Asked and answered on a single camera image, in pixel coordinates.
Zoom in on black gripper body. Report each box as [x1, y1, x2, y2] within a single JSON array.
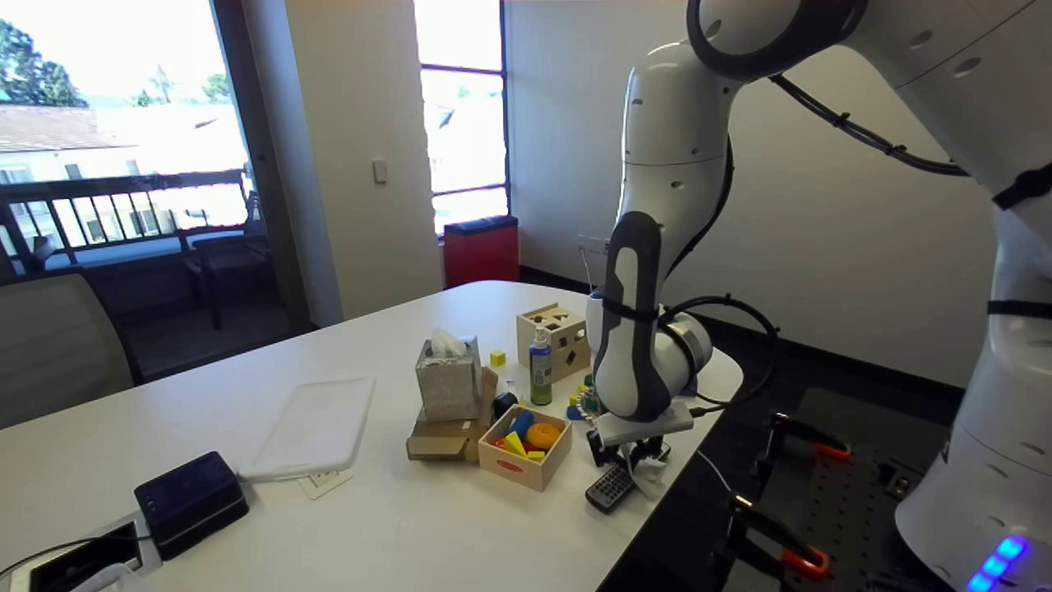
[[585, 431, 673, 470]]

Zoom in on black remote control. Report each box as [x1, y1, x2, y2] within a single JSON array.
[[580, 467, 640, 515]]

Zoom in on wooden toy box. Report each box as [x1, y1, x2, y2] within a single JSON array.
[[474, 402, 576, 493]]

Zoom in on green cylindrical bottle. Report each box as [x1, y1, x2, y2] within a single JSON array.
[[527, 341, 554, 408]]

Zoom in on wooden shape sorter cube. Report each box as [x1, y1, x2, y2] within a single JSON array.
[[515, 300, 594, 386]]

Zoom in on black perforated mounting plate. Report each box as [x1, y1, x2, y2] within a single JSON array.
[[754, 380, 959, 592]]

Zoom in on red bin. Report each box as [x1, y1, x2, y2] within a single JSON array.
[[440, 215, 523, 289]]

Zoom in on dark blue square box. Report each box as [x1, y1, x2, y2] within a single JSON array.
[[130, 446, 252, 562]]

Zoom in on dark balcony chair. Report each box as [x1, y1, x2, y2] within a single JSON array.
[[177, 220, 275, 333]]

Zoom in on white framed tablet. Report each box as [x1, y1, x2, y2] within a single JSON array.
[[24, 515, 153, 592]]

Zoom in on grey office chair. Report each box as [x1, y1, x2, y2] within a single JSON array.
[[0, 270, 141, 431]]

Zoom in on dark balcony railing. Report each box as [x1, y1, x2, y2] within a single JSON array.
[[0, 167, 257, 281]]

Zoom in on black clamp orange handles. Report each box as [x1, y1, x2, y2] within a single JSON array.
[[719, 490, 834, 582], [754, 408, 857, 486]]

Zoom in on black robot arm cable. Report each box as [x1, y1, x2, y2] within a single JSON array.
[[659, 70, 973, 420]]

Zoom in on grey tablet cable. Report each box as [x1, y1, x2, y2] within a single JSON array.
[[0, 513, 141, 578]]

